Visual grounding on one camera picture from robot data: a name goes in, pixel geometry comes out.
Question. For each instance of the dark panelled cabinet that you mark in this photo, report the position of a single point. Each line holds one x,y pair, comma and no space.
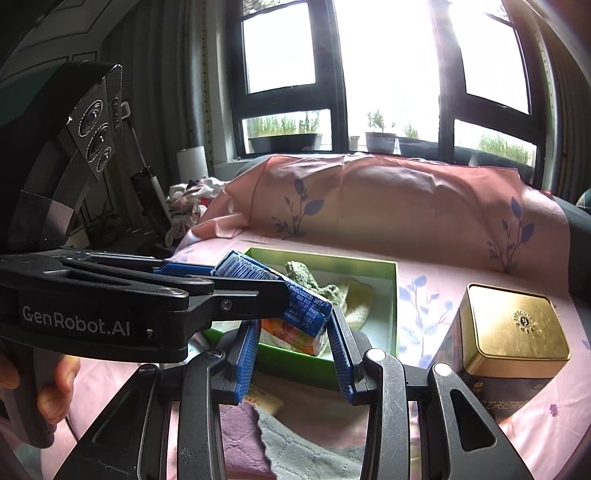
55,27

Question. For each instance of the upright stick vacuum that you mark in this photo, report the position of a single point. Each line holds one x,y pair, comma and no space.
147,194

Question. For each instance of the green knitted cloth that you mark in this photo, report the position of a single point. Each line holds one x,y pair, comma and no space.
300,272

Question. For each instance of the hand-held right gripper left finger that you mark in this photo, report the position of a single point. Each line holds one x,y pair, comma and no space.
247,364

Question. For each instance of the long black planter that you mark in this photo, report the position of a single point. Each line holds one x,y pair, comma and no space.
284,141
503,152

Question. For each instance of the person's left hand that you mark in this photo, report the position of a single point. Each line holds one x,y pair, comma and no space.
62,387

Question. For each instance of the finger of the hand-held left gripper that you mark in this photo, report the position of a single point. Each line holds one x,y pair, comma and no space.
249,302
184,270

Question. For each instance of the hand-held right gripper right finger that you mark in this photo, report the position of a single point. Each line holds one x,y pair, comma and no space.
339,364

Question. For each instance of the pile of clothes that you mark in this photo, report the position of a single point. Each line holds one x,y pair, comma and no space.
194,198

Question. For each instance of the green cardboard box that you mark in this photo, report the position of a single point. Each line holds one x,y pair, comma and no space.
295,367

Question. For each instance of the grey sofa chair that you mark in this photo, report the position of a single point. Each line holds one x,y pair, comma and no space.
579,230

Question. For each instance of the black window frame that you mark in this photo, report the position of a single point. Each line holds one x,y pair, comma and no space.
332,69

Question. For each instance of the yellow tissue pack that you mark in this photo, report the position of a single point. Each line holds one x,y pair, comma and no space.
265,401

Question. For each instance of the grey curtain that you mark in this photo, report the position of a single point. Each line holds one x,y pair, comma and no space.
568,115
184,69

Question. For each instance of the black tea tin gold lid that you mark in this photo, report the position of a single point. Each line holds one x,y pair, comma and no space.
512,323

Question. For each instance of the yellow waffle towel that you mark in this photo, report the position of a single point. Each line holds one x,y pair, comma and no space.
358,302

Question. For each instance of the blue orange small carton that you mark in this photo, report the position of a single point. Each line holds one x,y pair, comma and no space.
304,304

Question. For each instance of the pink floral bedsheet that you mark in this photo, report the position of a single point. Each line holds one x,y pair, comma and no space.
415,198

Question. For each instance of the round plant pot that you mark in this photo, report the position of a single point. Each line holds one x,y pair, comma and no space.
381,138

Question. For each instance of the orange packet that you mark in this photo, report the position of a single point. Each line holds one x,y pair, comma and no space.
291,339

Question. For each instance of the purple cloth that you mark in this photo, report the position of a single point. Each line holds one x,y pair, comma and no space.
240,434

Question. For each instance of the dark plant pot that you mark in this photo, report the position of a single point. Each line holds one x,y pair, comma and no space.
418,145

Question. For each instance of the white paper roll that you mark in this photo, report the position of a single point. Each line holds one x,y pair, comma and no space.
191,164

